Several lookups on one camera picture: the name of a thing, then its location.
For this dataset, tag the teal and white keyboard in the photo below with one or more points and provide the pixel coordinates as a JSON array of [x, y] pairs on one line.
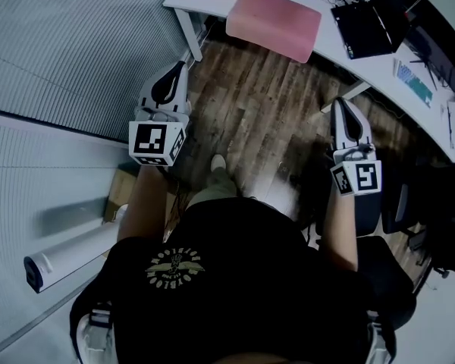
[[415, 83]]

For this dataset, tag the white cylindrical appliance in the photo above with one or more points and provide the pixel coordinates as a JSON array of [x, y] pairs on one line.
[[72, 250]]

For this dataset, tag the white shoe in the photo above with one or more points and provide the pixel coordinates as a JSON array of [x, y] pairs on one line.
[[218, 162]]

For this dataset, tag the white desk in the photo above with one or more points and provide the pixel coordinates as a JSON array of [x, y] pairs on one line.
[[364, 75]]

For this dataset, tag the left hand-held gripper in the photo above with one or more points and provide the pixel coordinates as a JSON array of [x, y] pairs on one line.
[[149, 139]]

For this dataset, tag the person's right forearm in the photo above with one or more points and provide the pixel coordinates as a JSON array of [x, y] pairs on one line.
[[339, 233]]

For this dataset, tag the black monitor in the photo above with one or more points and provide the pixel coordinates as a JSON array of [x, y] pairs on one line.
[[440, 55]]

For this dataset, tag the brown cardboard box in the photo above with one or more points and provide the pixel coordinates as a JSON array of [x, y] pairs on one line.
[[117, 192]]

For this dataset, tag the pink mouse pad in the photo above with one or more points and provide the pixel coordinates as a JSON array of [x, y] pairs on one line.
[[275, 23]]

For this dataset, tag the black laptop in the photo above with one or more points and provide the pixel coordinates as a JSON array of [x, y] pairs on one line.
[[368, 29]]

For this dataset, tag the black office chair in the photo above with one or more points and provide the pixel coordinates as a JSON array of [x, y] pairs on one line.
[[421, 218]]

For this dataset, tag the khaki trousers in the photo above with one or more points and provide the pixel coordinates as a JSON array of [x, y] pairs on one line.
[[214, 190]]

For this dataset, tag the black printed t-shirt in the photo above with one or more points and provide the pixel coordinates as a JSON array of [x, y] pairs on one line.
[[231, 286]]

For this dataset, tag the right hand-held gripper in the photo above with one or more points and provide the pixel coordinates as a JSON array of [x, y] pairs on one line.
[[364, 176]]

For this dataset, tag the person's left forearm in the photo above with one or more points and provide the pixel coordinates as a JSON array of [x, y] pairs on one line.
[[146, 203]]

